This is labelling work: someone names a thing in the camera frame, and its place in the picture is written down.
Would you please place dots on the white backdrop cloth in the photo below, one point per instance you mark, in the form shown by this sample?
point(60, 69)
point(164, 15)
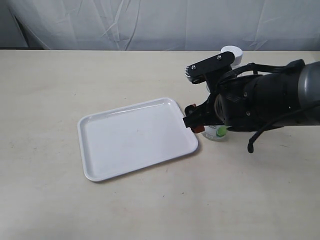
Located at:
point(171, 25)

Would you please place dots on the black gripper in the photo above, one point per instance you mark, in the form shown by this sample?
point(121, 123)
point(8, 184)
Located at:
point(228, 106)

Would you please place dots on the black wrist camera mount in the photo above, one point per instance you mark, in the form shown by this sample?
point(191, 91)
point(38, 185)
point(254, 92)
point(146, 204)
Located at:
point(210, 66)

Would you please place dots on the white plastic tray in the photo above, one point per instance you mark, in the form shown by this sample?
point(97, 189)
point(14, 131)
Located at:
point(130, 138)

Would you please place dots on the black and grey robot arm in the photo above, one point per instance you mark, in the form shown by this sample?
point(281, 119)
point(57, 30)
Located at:
point(255, 96)

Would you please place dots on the clear bottle white cap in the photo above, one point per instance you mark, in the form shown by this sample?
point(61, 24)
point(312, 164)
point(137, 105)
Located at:
point(218, 132)

